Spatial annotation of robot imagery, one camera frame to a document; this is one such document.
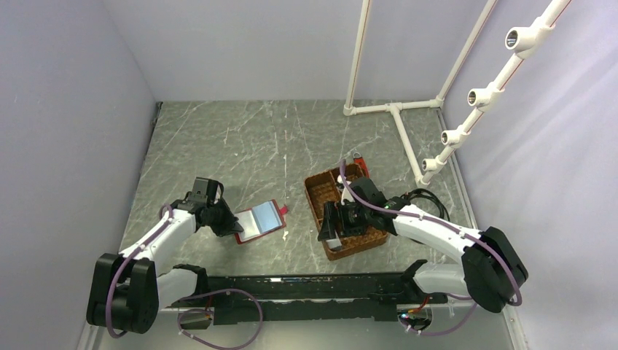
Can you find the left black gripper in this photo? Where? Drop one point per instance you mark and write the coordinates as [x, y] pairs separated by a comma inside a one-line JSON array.
[[230, 225]]

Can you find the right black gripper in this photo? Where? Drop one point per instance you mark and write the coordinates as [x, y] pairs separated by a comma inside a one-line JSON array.
[[327, 231]]

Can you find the white card stack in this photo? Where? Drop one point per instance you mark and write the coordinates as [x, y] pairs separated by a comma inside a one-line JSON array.
[[333, 243]]

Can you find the red leather card holder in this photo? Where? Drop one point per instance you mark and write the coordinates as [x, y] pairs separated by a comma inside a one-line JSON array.
[[260, 220]]

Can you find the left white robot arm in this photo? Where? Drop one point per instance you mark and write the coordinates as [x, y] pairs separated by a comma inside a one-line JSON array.
[[128, 288]]

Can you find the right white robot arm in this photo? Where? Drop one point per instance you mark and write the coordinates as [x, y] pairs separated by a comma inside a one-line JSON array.
[[485, 268]]

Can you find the brown woven basket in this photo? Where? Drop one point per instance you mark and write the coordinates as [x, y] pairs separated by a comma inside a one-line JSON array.
[[321, 188]]

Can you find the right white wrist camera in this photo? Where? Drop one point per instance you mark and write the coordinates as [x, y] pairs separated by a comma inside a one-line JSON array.
[[345, 196]]

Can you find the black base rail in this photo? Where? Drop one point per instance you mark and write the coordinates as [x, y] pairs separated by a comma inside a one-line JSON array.
[[377, 296]]

